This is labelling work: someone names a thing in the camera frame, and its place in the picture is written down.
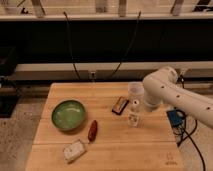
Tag small clear plastic bottle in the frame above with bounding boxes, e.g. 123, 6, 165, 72
128, 100, 140, 127

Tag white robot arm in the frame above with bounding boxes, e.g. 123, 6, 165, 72
143, 67, 213, 129

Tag black orange rectangular box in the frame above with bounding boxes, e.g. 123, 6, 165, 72
112, 97, 129, 115

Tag clear plastic cup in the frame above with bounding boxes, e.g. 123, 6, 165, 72
128, 82, 144, 102

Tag green ceramic bowl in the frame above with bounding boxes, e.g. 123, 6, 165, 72
51, 100, 86, 131

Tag red brown oblong object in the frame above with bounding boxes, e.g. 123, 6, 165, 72
88, 120, 98, 142

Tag white rectangular packet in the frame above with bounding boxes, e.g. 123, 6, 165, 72
63, 140, 86, 163

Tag blue device on floor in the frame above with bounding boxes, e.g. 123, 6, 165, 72
167, 109, 186, 127

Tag right black hanging cable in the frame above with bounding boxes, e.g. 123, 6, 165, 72
109, 10, 142, 78

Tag black hanging cable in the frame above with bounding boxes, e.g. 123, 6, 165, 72
109, 10, 142, 78
62, 11, 82, 81

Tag white wall outlet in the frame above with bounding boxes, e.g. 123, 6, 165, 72
89, 71, 96, 80

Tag left black hanging cable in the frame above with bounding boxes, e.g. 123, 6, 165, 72
62, 11, 82, 81

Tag black cable on floor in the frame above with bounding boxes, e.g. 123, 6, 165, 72
173, 111, 207, 171

